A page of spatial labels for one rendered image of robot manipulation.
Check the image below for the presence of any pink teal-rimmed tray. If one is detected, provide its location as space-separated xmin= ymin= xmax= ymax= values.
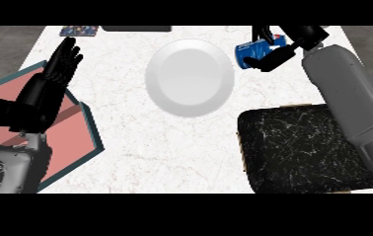
xmin=0 ymin=60 xmax=107 ymax=193

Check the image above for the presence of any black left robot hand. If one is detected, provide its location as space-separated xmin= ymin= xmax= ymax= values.
xmin=0 ymin=37 xmax=85 ymax=134

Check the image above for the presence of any colourful patterned box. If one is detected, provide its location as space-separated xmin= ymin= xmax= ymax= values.
xmin=60 ymin=25 xmax=101 ymax=38

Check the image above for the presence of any dark grey flat object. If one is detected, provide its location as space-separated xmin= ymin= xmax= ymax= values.
xmin=101 ymin=25 xmax=175 ymax=33

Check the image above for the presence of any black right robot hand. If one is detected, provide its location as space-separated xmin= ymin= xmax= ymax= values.
xmin=243 ymin=25 xmax=331 ymax=73

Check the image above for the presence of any black marble tray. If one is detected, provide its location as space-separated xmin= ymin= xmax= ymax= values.
xmin=237 ymin=103 xmax=373 ymax=195

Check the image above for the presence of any white oval plate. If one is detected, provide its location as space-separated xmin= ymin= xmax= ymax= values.
xmin=145 ymin=39 xmax=237 ymax=118

